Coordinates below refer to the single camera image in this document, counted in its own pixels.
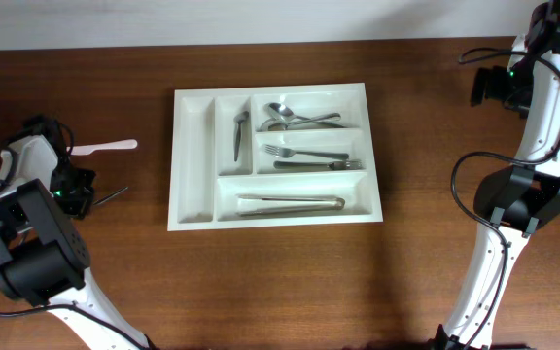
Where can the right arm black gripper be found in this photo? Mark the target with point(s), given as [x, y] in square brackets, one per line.
[493, 77]

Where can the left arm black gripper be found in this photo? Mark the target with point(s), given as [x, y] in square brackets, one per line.
[84, 201]

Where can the small metal fork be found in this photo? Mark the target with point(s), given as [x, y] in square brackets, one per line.
[109, 196]

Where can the small metal teaspoon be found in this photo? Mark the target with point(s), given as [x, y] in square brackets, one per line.
[239, 120]

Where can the metal spoon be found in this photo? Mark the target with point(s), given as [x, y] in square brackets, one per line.
[331, 119]
[281, 112]

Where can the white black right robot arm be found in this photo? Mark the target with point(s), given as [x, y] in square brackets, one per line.
[512, 204]

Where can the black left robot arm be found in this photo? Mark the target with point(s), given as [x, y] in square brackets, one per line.
[44, 261]

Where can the white plastic knife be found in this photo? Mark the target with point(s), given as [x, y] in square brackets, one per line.
[85, 150]

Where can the white plastic cutlery tray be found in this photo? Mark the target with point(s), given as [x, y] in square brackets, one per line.
[205, 181]

